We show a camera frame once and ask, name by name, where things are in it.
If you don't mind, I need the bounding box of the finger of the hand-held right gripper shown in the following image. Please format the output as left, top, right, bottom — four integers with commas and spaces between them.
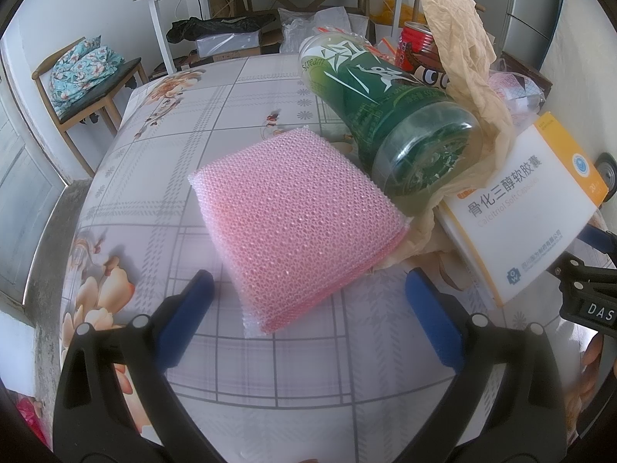
545, 212, 617, 275

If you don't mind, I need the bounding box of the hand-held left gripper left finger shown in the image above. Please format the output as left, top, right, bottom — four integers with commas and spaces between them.
52, 270, 215, 463

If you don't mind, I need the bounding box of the black bag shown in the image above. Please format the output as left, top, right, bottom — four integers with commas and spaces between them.
166, 14, 280, 44

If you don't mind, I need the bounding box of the floral cushion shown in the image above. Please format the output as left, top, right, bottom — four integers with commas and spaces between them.
48, 41, 126, 112

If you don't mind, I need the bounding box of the person's right hand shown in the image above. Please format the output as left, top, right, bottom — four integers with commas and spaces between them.
581, 333, 615, 387

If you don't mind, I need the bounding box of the white table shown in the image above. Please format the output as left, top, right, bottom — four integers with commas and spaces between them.
132, 0, 420, 75

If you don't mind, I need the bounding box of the yellow bag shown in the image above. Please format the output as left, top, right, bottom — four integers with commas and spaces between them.
373, 0, 418, 27

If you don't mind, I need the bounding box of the brown paper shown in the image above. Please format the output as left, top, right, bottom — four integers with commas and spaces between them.
386, 0, 516, 271

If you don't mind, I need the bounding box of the pink bubble wrap pouch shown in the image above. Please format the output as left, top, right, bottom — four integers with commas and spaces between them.
188, 125, 413, 338

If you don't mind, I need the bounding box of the black round disc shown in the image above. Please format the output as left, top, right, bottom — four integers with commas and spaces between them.
595, 152, 617, 194

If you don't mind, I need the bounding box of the white flat box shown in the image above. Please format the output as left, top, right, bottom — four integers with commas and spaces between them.
195, 29, 263, 59

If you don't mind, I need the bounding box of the red drink can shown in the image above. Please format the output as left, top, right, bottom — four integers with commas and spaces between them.
398, 22, 454, 90

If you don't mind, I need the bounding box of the green plastic bottle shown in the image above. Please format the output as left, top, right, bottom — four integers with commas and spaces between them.
298, 29, 483, 218

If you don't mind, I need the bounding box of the white and orange medicine box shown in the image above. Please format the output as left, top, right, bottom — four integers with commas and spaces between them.
436, 112, 609, 307

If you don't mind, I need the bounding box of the small cardboard box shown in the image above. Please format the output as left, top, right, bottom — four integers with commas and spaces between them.
209, 0, 242, 20

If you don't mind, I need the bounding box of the wooden chair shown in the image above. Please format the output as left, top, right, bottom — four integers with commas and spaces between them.
31, 36, 150, 177

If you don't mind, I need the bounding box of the grey refrigerator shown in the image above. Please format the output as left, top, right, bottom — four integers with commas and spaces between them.
501, 0, 567, 59

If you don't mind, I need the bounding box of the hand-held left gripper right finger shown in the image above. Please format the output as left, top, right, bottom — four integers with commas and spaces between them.
405, 266, 570, 463

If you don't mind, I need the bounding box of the white door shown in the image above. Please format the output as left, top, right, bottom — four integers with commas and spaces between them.
0, 39, 68, 309

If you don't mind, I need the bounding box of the pink and white plastic bag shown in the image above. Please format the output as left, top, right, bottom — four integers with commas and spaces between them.
489, 70, 553, 128

